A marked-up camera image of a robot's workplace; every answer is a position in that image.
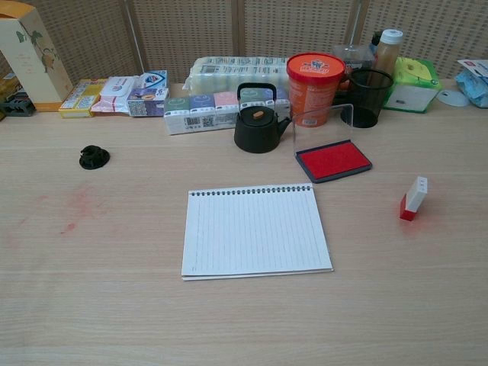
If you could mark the white round disc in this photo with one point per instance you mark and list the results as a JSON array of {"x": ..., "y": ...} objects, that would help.
[{"x": 451, "y": 97}]

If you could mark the blue plastic packet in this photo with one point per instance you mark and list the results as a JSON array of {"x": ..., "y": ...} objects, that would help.
[{"x": 474, "y": 84}]

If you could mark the red ink pad clear lid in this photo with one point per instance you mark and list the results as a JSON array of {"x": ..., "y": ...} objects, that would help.
[{"x": 333, "y": 160}]

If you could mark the white spiral lined notebook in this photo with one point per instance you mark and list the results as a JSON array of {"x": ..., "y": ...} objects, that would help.
[{"x": 255, "y": 232}]

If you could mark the blue white soap box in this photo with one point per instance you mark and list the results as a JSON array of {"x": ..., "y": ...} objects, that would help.
[{"x": 154, "y": 80}]

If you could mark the yellow flat box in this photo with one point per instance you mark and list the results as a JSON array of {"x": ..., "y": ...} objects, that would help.
[{"x": 80, "y": 101}]

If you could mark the black teapot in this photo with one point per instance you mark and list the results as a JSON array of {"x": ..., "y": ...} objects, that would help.
[{"x": 255, "y": 133}]

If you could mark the green tissue box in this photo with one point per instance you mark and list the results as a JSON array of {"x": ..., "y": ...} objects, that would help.
[{"x": 411, "y": 84}]

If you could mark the dark grey stand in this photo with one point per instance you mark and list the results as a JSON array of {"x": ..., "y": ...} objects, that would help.
[{"x": 15, "y": 106}]

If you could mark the orange lidded tub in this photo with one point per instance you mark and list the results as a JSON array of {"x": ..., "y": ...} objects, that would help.
[{"x": 312, "y": 87}]

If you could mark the small black round holder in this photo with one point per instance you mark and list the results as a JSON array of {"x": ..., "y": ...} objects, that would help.
[{"x": 93, "y": 158}]

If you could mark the purple small box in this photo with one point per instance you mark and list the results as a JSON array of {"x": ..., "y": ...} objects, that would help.
[{"x": 146, "y": 103}]

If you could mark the red and white stamp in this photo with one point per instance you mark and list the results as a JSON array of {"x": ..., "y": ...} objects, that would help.
[{"x": 415, "y": 198}]

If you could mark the gold foil pack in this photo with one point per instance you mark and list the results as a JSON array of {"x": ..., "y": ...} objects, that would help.
[{"x": 7, "y": 85}]

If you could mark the tall cream yellow carton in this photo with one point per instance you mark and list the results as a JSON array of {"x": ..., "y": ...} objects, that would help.
[{"x": 30, "y": 65}]

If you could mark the clear wrapped paper roll pack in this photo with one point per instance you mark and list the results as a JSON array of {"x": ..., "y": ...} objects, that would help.
[{"x": 228, "y": 74}]

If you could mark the brown bottle white cap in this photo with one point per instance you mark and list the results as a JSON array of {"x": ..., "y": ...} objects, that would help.
[{"x": 387, "y": 53}]

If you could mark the black mesh pen cup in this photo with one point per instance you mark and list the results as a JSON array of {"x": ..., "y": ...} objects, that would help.
[{"x": 371, "y": 95}]

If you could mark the dark bottle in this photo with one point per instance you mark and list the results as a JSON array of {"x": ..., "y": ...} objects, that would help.
[{"x": 375, "y": 40}]

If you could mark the pink wet wipes pack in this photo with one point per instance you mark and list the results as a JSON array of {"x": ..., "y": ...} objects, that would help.
[{"x": 114, "y": 95}]

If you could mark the clear plastic box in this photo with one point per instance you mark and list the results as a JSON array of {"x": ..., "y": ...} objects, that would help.
[{"x": 352, "y": 57}]

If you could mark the wicker folding screen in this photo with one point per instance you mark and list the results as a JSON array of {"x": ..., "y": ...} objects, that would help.
[{"x": 190, "y": 30}]

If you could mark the multicolour pocket tissue pack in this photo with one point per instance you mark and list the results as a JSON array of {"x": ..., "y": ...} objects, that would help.
[{"x": 198, "y": 110}]

